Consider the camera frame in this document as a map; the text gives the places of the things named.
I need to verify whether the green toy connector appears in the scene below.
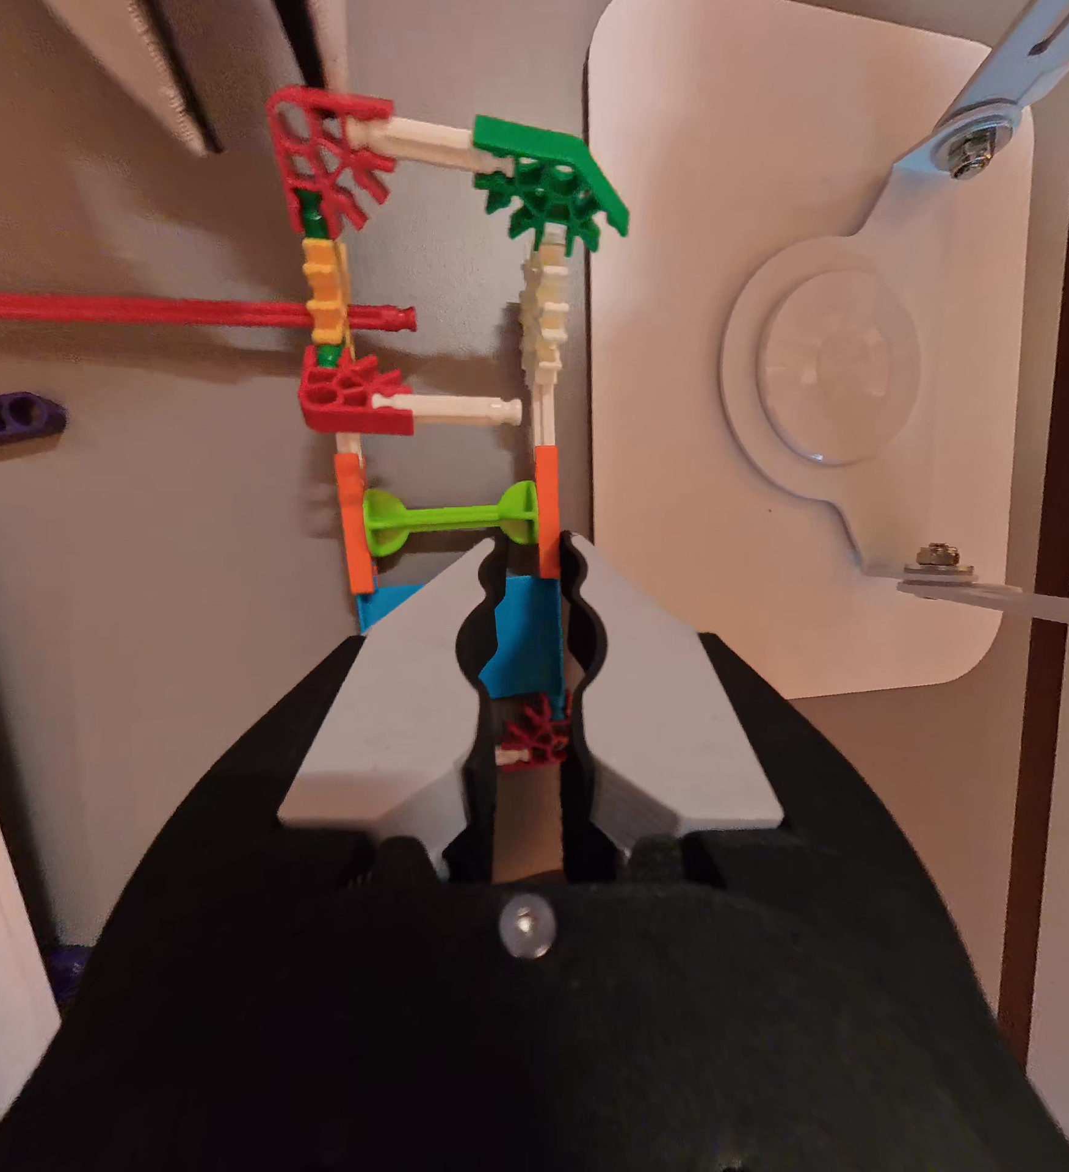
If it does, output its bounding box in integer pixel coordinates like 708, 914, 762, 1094
472, 114, 630, 258

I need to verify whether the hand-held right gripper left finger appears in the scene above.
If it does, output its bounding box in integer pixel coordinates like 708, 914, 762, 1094
276, 537, 507, 885

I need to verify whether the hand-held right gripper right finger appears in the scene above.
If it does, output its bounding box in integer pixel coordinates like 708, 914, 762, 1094
556, 531, 784, 885

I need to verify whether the colourful toy construction frame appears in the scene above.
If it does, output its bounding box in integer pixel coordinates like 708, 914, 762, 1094
266, 84, 630, 770

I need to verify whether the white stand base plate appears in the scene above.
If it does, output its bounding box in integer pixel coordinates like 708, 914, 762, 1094
586, 0, 1033, 698

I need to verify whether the purple toy connector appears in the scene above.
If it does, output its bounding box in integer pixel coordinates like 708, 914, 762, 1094
43, 946, 91, 1003

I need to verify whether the white instruction leaflet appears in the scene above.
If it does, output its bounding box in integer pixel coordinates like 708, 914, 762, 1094
0, 662, 60, 1155

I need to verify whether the long red toy rod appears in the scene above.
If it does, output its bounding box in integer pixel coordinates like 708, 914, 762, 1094
0, 291, 418, 332

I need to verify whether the blue rod cross toy assembly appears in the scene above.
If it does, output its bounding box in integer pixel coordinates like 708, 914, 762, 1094
0, 391, 69, 451

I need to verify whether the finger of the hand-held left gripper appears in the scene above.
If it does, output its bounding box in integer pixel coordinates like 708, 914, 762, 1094
273, 0, 352, 97
43, 0, 226, 158

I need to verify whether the clear round disc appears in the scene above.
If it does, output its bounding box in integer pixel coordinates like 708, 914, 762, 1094
753, 269, 922, 463

